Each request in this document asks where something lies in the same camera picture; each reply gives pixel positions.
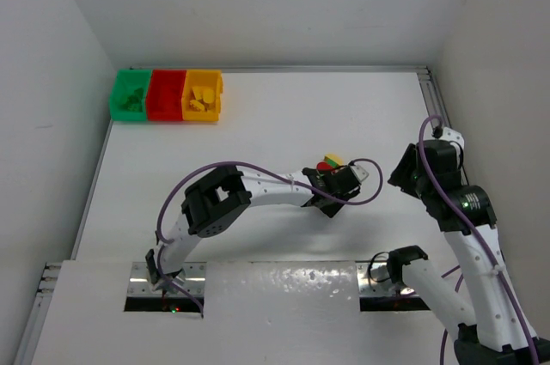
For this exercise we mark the metal base plate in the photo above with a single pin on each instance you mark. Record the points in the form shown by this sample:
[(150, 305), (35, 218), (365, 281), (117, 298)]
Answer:
[(191, 278), (373, 281)]

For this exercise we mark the green square lego brick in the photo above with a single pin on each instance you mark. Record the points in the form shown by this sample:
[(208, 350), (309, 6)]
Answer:
[(332, 164)]

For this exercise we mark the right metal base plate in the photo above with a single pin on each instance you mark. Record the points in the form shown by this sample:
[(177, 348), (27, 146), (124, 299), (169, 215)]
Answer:
[(373, 281)]

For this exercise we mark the green plastic bin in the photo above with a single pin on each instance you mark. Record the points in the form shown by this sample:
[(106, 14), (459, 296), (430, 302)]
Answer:
[(125, 82)]

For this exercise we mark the red plastic bin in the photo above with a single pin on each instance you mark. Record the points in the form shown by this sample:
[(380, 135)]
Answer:
[(160, 79)]

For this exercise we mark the yellow butterfly round lego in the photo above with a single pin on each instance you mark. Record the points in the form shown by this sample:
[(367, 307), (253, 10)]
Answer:
[(209, 95)]

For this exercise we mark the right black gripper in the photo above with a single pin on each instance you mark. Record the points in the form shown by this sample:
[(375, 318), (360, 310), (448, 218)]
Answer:
[(404, 170)]

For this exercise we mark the pale yellow curved lego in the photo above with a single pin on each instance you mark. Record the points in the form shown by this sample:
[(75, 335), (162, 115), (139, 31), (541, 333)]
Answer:
[(335, 158)]

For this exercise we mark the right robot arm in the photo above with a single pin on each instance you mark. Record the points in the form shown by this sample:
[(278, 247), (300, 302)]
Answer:
[(490, 326)]

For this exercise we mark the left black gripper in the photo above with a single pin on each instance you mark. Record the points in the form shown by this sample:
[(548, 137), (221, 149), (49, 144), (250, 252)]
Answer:
[(328, 204)]

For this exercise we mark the yellow plastic bin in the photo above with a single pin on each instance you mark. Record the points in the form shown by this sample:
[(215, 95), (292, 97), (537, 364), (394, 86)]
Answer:
[(203, 78)]

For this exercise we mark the red round lego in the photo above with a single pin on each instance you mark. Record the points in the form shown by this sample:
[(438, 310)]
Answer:
[(324, 166)]

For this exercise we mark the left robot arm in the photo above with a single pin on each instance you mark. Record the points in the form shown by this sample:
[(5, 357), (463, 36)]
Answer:
[(214, 201)]

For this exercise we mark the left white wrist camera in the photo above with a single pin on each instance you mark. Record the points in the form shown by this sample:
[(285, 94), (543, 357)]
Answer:
[(360, 173)]

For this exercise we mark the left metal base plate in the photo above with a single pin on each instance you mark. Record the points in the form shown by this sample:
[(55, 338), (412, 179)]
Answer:
[(191, 278)]

